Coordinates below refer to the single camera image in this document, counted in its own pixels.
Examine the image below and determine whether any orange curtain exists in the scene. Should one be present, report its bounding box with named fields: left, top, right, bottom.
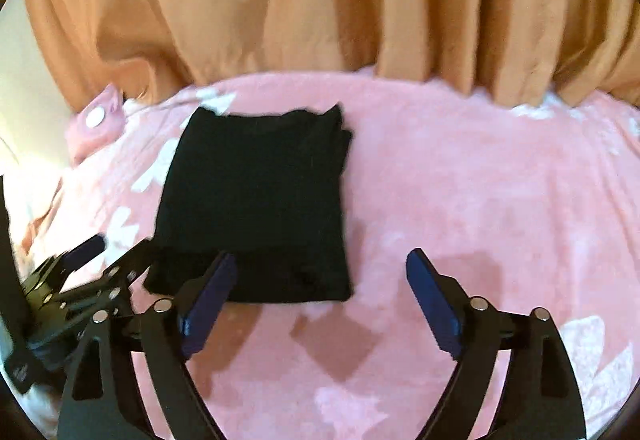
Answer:
left=25, top=0, right=639, bottom=111

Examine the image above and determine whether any black garment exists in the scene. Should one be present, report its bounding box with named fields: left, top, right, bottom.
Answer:
left=144, top=105, right=352, bottom=304

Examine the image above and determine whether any pink fleece blanket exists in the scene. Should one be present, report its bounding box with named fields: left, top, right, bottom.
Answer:
left=4, top=72, right=639, bottom=439

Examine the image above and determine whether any pink pillow with button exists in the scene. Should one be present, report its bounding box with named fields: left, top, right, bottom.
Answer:
left=64, top=84, right=126, bottom=166

